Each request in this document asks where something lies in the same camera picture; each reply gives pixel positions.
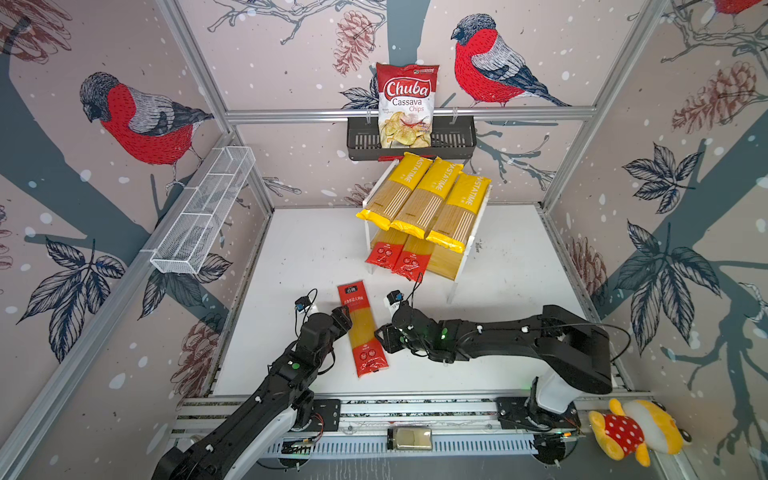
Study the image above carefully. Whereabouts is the red spaghetti box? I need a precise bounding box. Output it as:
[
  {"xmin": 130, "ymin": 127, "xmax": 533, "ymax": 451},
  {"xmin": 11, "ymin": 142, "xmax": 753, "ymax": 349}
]
[
  {"xmin": 366, "ymin": 229, "xmax": 408, "ymax": 271},
  {"xmin": 337, "ymin": 280, "xmax": 388, "ymax": 377},
  {"xmin": 392, "ymin": 236, "xmax": 435, "ymax": 282}
]

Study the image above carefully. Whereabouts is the yellow spaghetti bag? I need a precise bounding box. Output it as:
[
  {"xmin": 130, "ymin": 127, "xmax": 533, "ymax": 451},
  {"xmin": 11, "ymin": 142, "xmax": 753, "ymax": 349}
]
[
  {"xmin": 356, "ymin": 152, "xmax": 433, "ymax": 231},
  {"xmin": 390, "ymin": 158, "xmax": 464, "ymax": 240},
  {"xmin": 426, "ymin": 174, "xmax": 491, "ymax": 254}
]

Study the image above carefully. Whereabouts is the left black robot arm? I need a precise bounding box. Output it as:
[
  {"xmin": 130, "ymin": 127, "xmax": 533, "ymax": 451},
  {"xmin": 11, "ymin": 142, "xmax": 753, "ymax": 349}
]
[{"xmin": 152, "ymin": 306, "xmax": 353, "ymax": 479}]

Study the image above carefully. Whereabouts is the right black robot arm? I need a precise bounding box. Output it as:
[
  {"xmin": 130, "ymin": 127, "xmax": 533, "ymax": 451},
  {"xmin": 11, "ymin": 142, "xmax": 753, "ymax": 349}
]
[{"xmin": 375, "ymin": 301, "xmax": 613, "ymax": 414}]

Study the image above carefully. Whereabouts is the wooden two-tier shelf rack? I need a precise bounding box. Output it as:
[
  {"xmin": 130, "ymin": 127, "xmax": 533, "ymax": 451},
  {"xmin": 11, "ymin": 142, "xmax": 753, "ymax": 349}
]
[{"xmin": 361, "ymin": 157, "xmax": 492, "ymax": 282}]

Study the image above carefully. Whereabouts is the small glass container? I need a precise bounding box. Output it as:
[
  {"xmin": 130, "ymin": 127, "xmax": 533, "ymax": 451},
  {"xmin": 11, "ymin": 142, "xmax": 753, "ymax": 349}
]
[{"xmin": 387, "ymin": 426, "xmax": 433, "ymax": 451}]

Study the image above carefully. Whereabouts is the Chuba cassava chips bag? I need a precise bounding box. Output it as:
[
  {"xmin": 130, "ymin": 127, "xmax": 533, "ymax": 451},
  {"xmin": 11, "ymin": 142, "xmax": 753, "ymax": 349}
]
[{"xmin": 376, "ymin": 63, "xmax": 439, "ymax": 148}]

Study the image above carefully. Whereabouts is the yellow plush toy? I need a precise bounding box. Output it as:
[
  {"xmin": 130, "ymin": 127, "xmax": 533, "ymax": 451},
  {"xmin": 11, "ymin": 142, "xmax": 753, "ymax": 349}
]
[{"xmin": 588, "ymin": 399, "xmax": 692, "ymax": 467}]

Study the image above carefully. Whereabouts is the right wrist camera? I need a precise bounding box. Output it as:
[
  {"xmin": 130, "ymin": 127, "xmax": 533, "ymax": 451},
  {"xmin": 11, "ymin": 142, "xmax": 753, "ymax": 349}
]
[{"xmin": 384, "ymin": 290, "xmax": 404, "ymax": 314}]

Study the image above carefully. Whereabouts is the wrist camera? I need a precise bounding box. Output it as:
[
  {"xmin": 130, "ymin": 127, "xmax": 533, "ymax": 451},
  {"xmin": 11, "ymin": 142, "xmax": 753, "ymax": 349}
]
[
  {"xmin": 384, "ymin": 290, "xmax": 404, "ymax": 314},
  {"xmin": 294, "ymin": 288, "xmax": 318, "ymax": 317}
]

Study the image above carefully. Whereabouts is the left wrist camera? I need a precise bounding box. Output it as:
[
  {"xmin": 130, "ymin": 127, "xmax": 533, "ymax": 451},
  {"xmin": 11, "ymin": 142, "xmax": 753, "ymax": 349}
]
[{"xmin": 294, "ymin": 288, "xmax": 318, "ymax": 317}]

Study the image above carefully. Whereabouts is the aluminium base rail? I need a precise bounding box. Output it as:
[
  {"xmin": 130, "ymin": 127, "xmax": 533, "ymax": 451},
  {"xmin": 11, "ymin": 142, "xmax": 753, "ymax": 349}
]
[{"xmin": 170, "ymin": 392, "xmax": 595, "ymax": 460}]

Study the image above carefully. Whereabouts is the white mesh wall basket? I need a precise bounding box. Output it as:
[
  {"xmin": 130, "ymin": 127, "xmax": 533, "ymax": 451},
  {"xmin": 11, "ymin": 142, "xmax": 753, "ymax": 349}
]
[{"xmin": 150, "ymin": 146, "xmax": 255, "ymax": 275}]

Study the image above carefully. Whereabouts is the black wire hanging basket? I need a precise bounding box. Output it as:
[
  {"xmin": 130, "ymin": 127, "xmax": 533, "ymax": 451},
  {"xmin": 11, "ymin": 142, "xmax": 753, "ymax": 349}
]
[{"xmin": 346, "ymin": 115, "xmax": 478, "ymax": 162}]

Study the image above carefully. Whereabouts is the horizontal aluminium frame bar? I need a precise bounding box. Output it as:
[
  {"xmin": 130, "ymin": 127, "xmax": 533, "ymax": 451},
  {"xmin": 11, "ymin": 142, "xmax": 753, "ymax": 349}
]
[{"xmin": 225, "ymin": 106, "xmax": 599, "ymax": 125}]

